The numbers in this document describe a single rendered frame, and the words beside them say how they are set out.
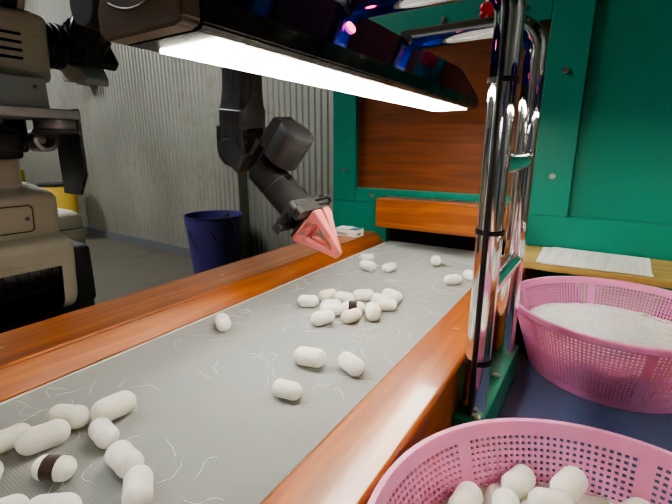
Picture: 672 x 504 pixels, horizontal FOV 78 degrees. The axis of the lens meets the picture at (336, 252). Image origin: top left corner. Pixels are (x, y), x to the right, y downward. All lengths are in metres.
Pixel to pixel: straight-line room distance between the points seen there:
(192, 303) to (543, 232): 0.70
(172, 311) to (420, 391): 0.36
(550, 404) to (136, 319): 0.52
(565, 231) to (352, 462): 0.74
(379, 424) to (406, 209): 0.68
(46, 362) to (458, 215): 0.75
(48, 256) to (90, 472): 0.64
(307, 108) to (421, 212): 2.06
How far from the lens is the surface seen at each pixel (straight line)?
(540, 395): 0.60
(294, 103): 3.00
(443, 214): 0.94
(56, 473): 0.39
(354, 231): 0.99
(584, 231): 0.96
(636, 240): 0.96
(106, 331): 0.57
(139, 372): 0.51
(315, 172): 2.88
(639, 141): 0.95
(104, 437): 0.40
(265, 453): 0.37
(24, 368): 0.54
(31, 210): 1.00
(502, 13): 0.40
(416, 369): 0.43
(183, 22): 0.27
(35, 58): 1.02
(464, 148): 0.99
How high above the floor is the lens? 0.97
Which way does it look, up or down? 14 degrees down
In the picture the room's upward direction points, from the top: straight up
